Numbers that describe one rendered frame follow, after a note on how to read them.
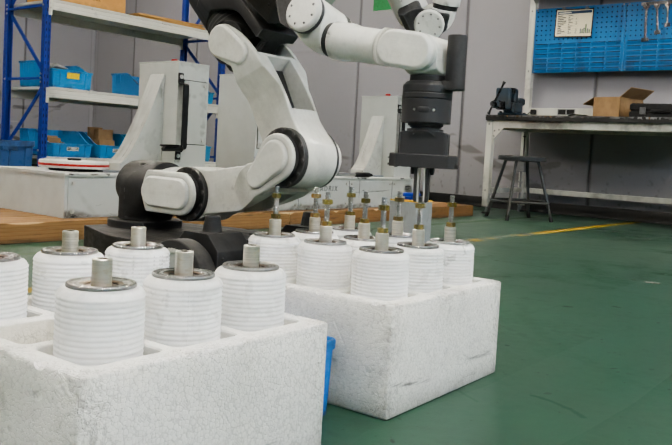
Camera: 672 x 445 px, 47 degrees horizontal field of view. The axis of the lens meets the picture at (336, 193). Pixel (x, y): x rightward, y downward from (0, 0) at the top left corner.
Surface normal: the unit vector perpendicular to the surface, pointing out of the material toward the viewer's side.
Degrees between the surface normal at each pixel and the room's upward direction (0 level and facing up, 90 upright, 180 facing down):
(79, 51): 90
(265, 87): 113
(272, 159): 90
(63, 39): 90
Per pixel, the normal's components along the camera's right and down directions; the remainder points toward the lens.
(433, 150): -0.22, 0.04
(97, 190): 0.78, 0.07
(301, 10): -0.52, -0.17
